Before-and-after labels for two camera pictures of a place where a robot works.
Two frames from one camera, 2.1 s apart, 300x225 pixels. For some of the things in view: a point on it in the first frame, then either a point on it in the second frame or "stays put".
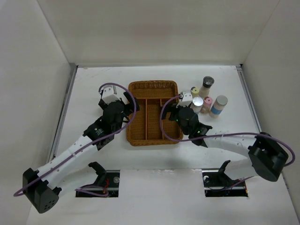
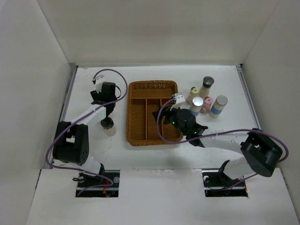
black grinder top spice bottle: (207, 82) stays put
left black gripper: (131, 104) → (95, 95)
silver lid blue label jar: (197, 104) stays put
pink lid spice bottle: (206, 107) stays put
